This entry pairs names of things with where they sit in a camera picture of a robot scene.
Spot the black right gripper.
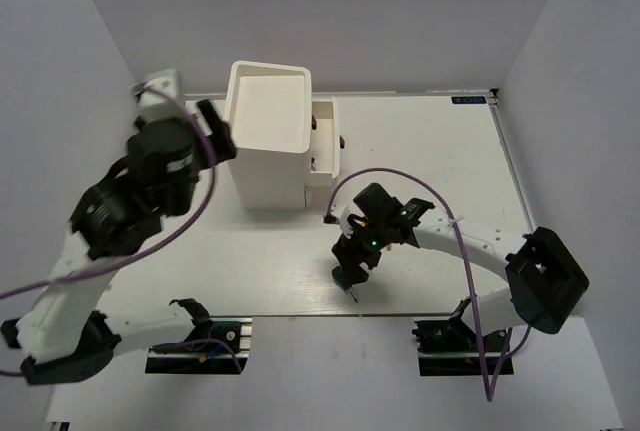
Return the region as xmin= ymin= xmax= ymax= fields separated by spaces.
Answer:
xmin=332 ymin=218 xmax=392 ymax=288

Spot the green stubby screwdriver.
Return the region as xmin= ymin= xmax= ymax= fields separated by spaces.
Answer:
xmin=332 ymin=267 xmax=358 ymax=303

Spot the white drawer cabinet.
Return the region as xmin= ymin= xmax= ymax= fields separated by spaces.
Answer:
xmin=224 ymin=61 xmax=312 ymax=210

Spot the white drawer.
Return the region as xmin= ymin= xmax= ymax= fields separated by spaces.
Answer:
xmin=307 ymin=98 xmax=343 ymax=188

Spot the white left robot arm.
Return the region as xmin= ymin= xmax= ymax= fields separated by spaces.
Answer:
xmin=1 ymin=100 xmax=237 ymax=386

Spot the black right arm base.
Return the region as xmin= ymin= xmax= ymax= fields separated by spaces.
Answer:
xmin=412 ymin=316 xmax=514 ymax=378

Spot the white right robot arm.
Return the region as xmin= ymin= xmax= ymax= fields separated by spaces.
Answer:
xmin=324 ymin=183 xmax=590 ymax=354

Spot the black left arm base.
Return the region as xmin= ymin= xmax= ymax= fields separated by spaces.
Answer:
xmin=145 ymin=318 xmax=252 ymax=376

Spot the blue right corner label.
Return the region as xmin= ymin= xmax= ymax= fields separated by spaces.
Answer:
xmin=451 ymin=96 xmax=487 ymax=105

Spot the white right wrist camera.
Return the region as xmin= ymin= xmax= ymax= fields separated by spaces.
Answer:
xmin=323 ymin=205 xmax=368 ymax=239

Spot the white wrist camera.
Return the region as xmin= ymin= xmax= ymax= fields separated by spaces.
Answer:
xmin=130 ymin=68 xmax=184 ymax=124
xmin=323 ymin=205 xmax=368 ymax=239

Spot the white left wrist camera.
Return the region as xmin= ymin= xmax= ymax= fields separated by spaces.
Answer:
xmin=130 ymin=68 xmax=184 ymax=124

